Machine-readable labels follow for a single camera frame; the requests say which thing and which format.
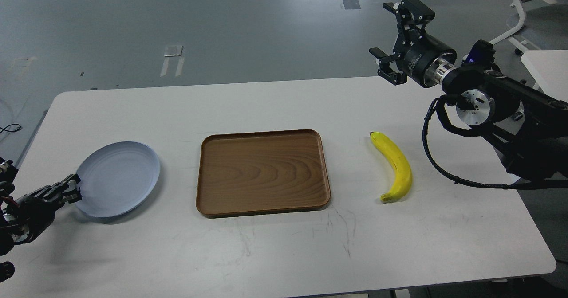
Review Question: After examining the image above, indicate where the white office chair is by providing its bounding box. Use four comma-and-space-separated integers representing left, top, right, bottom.
489, 0, 568, 55

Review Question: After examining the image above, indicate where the white side table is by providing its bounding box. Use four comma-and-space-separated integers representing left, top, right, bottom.
520, 50, 568, 102

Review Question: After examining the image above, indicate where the brown wooden tray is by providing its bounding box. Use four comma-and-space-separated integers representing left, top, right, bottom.
195, 129, 332, 219

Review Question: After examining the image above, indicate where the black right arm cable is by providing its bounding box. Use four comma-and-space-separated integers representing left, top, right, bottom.
422, 95, 560, 190

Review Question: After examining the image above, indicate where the yellow banana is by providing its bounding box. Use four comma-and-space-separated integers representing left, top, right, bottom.
369, 132, 413, 204

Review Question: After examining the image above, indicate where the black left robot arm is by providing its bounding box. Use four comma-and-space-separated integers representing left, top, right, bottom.
0, 158, 83, 255

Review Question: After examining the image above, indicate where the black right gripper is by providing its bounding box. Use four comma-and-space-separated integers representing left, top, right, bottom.
369, 0, 457, 88

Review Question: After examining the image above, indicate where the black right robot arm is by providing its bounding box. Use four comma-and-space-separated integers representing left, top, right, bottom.
369, 0, 568, 190

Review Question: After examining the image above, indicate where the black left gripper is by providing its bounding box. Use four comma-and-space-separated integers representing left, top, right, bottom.
9, 173, 83, 243

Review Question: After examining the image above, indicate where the light blue plate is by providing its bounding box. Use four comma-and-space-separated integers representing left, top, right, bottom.
75, 141, 162, 219

